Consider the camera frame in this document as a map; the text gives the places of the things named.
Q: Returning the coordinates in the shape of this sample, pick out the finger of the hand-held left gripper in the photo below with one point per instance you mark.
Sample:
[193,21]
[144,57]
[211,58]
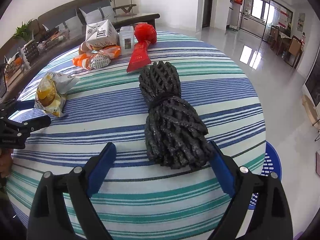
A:
[37,123]
[25,105]

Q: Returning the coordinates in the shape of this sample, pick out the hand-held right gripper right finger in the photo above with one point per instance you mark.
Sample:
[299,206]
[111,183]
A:
[222,170]

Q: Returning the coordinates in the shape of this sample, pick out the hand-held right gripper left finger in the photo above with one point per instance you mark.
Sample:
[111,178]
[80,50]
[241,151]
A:
[102,167]

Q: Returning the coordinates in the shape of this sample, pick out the yellow chip bag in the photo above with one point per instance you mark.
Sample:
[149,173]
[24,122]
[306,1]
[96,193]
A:
[47,95]

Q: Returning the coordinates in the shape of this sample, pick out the blue plastic basket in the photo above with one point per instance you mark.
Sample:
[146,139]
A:
[271,162]

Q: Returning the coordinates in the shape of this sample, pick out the black foam net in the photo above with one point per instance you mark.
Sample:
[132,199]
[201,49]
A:
[170,130]

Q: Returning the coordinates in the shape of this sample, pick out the person's left hand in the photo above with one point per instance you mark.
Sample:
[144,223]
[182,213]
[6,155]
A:
[4,162]

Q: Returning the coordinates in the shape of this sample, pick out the fruit basket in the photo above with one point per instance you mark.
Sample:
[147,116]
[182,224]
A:
[16,62]

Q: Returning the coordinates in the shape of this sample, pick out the black ribbed vase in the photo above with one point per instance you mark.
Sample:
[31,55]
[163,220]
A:
[31,52]

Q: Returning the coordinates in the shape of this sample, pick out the clear snack tray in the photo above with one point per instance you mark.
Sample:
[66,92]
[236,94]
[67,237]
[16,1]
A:
[53,38]

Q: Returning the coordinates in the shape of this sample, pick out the green potted plant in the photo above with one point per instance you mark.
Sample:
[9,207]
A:
[23,31]

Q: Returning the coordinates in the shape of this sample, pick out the striped round table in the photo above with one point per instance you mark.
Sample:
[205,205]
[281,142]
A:
[112,92]

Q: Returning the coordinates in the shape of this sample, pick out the orange white crumpled wrapper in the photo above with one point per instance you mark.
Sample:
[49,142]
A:
[97,61]

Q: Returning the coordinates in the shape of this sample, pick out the grey white cushion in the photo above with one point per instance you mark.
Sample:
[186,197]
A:
[70,22]
[100,12]

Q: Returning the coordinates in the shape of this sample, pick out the brown flat board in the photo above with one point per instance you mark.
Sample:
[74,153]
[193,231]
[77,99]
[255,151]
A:
[318,162]

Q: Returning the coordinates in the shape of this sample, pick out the wooden side table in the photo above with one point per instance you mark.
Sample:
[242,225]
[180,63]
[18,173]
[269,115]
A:
[317,127]

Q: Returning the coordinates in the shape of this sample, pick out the white paper carton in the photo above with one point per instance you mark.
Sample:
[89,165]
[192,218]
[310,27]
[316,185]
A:
[100,32]

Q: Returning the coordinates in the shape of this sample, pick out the low wooden stool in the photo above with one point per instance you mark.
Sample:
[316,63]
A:
[310,105]

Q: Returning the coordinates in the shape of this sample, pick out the brown sofa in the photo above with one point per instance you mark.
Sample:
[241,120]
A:
[75,7]

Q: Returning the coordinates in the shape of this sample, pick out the red printed packet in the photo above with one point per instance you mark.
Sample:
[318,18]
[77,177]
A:
[138,57]

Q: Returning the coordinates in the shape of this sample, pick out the dark glass cabinet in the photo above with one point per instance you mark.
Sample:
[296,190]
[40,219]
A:
[315,80]

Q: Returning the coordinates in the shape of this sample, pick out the wooden dining chair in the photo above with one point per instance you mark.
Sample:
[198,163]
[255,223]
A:
[294,50]
[273,36]

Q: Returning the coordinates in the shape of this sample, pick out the dining table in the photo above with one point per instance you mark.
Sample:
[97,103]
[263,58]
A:
[285,36]

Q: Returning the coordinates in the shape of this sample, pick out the white kitchen cabinet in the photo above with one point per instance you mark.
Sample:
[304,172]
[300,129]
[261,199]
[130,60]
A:
[235,17]

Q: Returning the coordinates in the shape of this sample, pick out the dark brown door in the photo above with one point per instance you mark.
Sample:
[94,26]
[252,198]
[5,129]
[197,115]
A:
[207,5]

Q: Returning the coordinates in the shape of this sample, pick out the sliding glass door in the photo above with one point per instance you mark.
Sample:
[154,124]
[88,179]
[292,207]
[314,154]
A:
[275,12]

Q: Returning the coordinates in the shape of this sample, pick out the kitchen window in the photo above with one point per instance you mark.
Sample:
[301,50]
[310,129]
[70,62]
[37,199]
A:
[260,7]

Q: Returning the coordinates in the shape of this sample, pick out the wall picture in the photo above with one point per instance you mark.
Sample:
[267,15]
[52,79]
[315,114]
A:
[301,22]

